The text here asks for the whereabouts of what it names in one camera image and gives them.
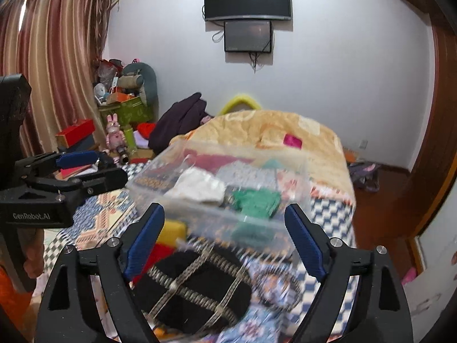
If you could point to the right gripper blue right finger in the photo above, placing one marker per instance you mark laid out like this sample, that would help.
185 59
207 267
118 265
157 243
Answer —
379 312

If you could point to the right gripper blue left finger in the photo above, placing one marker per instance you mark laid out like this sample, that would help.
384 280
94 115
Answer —
68 310

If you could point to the black chain-pattern pouch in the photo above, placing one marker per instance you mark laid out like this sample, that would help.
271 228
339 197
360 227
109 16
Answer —
196 291

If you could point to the yellow green sponge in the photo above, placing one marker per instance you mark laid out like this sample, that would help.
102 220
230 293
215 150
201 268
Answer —
172 232

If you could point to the white drawstring pouch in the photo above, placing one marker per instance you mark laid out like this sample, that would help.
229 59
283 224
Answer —
199 186

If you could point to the green knitted cloth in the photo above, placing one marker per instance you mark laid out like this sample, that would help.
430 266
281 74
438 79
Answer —
262 203

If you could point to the red box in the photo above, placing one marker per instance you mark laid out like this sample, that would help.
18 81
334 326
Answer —
75 133

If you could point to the pink bunny toy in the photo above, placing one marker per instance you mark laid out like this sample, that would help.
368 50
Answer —
115 138

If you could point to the green tube bottle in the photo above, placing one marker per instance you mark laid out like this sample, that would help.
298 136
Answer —
130 139

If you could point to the green cardboard box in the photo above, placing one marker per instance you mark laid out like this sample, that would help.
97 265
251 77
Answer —
133 110

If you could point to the purple bag on floor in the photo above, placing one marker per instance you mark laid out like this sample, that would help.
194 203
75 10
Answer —
365 176

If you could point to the brown wooden door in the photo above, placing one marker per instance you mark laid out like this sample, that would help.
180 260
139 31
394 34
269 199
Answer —
435 167

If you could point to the grey green plush toy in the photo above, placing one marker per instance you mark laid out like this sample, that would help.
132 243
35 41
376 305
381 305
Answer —
141 79

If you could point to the yellow fleece blanket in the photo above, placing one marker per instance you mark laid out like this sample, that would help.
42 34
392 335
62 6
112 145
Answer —
292 134

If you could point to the striped brown curtain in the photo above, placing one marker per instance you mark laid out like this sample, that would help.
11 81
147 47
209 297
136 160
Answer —
57 45

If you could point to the dark purple clothing pile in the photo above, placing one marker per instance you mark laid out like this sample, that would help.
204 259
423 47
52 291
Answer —
183 117

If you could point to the clear plastic storage bin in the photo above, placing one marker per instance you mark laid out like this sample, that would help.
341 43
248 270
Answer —
161 174

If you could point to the yellow curved pillow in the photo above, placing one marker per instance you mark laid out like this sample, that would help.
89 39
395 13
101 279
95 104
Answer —
240 102

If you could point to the wall power outlet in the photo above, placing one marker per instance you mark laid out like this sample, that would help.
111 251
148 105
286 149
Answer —
363 144

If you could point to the small wall monitor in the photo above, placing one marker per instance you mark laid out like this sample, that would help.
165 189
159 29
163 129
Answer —
248 36

